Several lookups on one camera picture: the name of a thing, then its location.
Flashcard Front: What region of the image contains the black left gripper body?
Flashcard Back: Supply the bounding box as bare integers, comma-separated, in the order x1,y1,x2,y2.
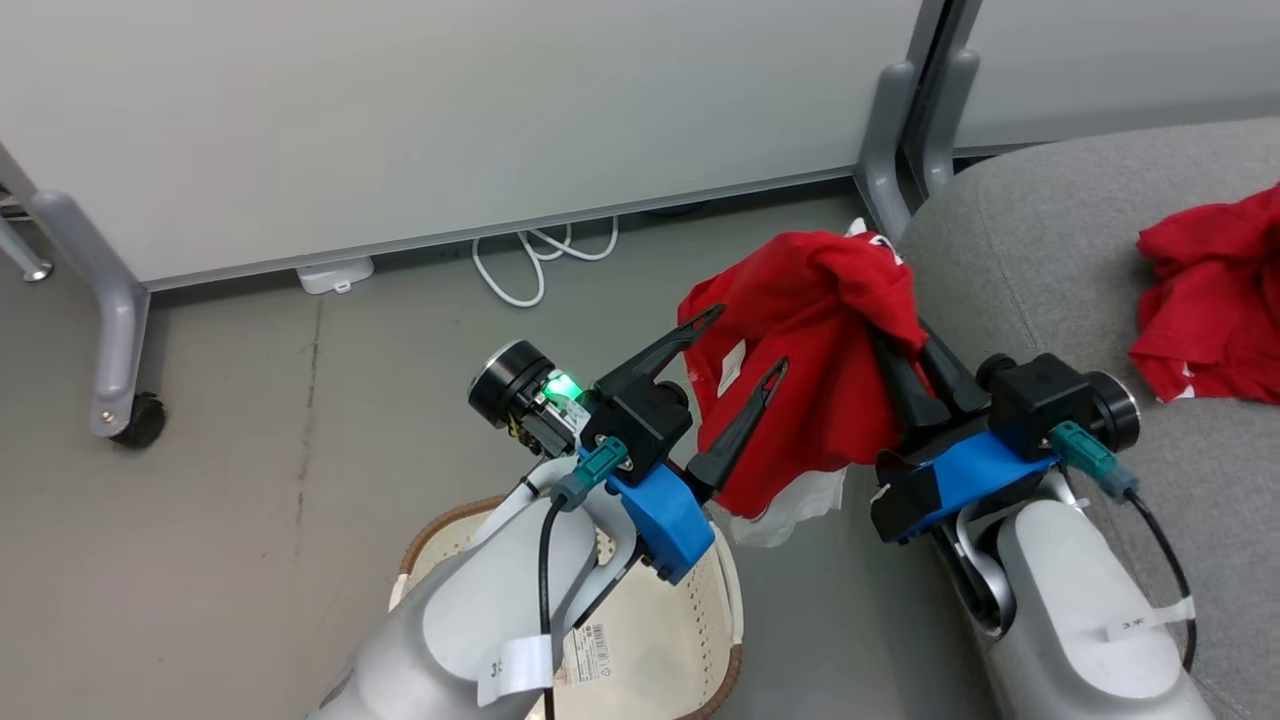
468,340,691,459

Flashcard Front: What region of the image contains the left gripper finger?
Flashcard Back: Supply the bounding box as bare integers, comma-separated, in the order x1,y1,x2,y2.
598,305,726,393
685,357,790,496

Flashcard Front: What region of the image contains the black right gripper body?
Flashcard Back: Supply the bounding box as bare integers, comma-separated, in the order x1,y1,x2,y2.
975,352,1141,453

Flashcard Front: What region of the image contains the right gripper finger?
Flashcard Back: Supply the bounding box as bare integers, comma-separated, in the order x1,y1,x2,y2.
870,333,953,434
918,322,993,418

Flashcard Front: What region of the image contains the plain red garment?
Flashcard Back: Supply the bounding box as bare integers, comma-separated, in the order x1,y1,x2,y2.
1130,183,1280,406

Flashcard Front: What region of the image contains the red garment with white stripes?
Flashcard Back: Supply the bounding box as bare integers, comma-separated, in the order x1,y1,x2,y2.
678,218,931,549

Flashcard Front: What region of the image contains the beige perforated plastic laundry basket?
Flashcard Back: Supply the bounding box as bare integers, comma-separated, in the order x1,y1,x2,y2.
390,495,746,720

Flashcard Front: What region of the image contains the grey fabric sofa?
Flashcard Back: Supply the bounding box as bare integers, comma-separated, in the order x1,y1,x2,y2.
895,118,1280,720

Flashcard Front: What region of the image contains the white power adapter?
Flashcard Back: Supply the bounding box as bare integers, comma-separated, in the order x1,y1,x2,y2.
297,257,376,296

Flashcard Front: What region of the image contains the white barcode label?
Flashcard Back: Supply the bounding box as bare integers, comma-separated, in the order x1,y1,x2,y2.
560,622,614,687

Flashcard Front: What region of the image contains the wide white partition panel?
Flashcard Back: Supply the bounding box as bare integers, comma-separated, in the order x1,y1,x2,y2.
0,0,926,293

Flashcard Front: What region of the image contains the narrow white partition panel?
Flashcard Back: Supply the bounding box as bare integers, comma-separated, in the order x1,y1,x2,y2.
955,0,1280,158

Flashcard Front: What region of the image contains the grey partition leg with caster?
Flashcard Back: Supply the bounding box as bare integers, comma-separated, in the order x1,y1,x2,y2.
28,190,167,449

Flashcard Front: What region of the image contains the thin grey partition leg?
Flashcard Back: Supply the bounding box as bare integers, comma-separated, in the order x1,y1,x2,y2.
0,215,54,284

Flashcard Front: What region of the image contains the blue right camera mount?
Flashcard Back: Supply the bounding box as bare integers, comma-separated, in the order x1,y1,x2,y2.
870,430,1061,546

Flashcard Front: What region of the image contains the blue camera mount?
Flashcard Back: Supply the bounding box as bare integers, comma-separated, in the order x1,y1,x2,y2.
605,462,716,586
870,430,1061,546

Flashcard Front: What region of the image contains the white coiled cable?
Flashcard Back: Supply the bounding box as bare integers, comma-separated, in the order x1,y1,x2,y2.
472,215,621,309

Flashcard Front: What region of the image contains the blue left camera mount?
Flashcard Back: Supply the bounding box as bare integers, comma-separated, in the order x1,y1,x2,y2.
605,462,716,586

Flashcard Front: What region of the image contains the black right camera cable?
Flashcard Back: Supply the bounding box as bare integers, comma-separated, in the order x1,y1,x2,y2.
1048,420,1198,673

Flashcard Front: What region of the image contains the black camera cable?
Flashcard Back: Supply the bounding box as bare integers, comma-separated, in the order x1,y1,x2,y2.
477,438,633,720
1048,420,1198,673

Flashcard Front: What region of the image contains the black left camera cable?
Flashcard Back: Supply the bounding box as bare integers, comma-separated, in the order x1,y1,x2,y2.
477,438,633,720

